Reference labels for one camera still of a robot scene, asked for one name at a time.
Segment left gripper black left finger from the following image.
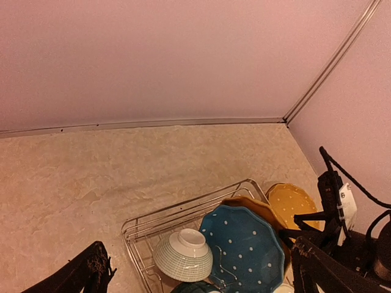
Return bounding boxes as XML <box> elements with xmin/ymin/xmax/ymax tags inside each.
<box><xmin>25</xmin><ymin>241</ymin><xmax>117</xmax><ymax>293</ymax></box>

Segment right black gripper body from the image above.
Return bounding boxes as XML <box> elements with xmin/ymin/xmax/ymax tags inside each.
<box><xmin>278</xmin><ymin>211</ymin><xmax>345</xmax><ymax>262</ymax></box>

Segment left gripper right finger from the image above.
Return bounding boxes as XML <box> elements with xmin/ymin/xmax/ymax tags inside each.
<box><xmin>291</xmin><ymin>237</ymin><xmax>388</xmax><ymax>293</ymax></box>

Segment yellow polka dot plate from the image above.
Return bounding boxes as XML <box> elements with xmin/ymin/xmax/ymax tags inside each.
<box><xmin>266</xmin><ymin>183</ymin><xmax>318</xmax><ymax>230</ymax></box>
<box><xmin>221</xmin><ymin>195</ymin><xmax>291</xmax><ymax>272</ymax></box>

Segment blue polka dot plate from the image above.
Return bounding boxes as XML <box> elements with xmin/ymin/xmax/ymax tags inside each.
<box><xmin>199</xmin><ymin>204</ymin><xmax>285</xmax><ymax>292</ymax></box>

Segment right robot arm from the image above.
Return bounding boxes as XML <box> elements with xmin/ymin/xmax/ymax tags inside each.
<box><xmin>279</xmin><ymin>210</ymin><xmax>390</xmax><ymax>292</ymax></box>

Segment white ceramic mug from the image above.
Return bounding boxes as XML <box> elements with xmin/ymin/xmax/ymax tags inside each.
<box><xmin>273</xmin><ymin>283</ymin><xmax>294</xmax><ymax>293</ymax></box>

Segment light striped rice bowl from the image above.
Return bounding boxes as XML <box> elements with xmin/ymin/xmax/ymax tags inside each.
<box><xmin>153</xmin><ymin>228</ymin><xmax>213</xmax><ymax>283</ymax></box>

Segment dark blue white bowl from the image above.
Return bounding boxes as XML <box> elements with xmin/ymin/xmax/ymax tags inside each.
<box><xmin>170</xmin><ymin>281</ymin><xmax>221</xmax><ymax>293</ymax></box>

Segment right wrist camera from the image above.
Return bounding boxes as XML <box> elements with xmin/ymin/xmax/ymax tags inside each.
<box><xmin>316</xmin><ymin>170</ymin><xmax>358</xmax><ymax>239</ymax></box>

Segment metal wire dish rack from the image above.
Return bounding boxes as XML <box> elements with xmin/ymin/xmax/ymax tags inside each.
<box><xmin>121</xmin><ymin>179</ymin><xmax>269</xmax><ymax>292</ymax></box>

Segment back wall aluminium rail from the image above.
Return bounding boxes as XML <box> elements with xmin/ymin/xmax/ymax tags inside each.
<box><xmin>1</xmin><ymin>117</ymin><xmax>285</xmax><ymax>139</ymax></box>

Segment right corner aluminium post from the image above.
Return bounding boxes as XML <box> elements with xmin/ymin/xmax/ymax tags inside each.
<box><xmin>282</xmin><ymin>0</ymin><xmax>382</xmax><ymax>125</ymax></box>

